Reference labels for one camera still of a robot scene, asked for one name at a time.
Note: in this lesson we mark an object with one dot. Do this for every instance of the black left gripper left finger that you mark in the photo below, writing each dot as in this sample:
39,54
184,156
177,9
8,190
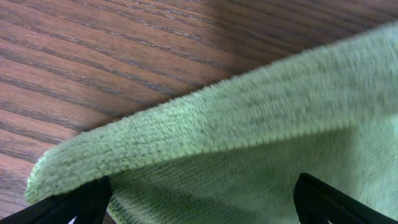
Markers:
84,205

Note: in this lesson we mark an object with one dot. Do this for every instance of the light green cloth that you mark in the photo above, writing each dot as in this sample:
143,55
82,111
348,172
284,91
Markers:
233,151

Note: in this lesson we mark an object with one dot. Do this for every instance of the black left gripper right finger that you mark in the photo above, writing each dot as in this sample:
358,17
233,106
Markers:
319,203

